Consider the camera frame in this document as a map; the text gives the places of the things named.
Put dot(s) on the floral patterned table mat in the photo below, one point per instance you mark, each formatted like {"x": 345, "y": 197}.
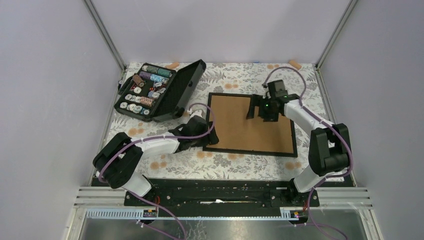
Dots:
{"x": 233, "y": 78}

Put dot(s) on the black open poker chip case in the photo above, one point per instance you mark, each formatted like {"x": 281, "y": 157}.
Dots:
{"x": 159, "y": 94}

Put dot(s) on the left wooden cork piece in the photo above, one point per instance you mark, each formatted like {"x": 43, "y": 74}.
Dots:
{"x": 173, "y": 65}

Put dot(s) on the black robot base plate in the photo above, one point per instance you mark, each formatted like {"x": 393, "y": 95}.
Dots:
{"x": 227, "y": 197}

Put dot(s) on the white slotted cable duct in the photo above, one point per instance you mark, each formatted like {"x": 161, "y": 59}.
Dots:
{"x": 151, "y": 214}

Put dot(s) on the right wooden cork piece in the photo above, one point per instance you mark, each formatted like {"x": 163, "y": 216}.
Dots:
{"x": 295, "y": 64}

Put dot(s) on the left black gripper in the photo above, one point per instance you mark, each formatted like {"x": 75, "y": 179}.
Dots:
{"x": 209, "y": 139}

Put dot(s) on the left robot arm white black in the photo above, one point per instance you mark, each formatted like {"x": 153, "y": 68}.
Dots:
{"x": 117, "y": 162}

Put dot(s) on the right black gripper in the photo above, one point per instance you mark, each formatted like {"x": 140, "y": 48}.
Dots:
{"x": 258, "y": 100}

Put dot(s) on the black picture frame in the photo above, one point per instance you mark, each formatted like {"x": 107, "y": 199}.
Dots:
{"x": 251, "y": 152}

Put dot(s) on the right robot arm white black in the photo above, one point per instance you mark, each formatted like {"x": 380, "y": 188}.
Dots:
{"x": 329, "y": 154}

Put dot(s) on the wooden cork piece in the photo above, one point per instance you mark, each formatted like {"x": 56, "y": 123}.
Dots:
{"x": 173, "y": 65}
{"x": 295, "y": 64}

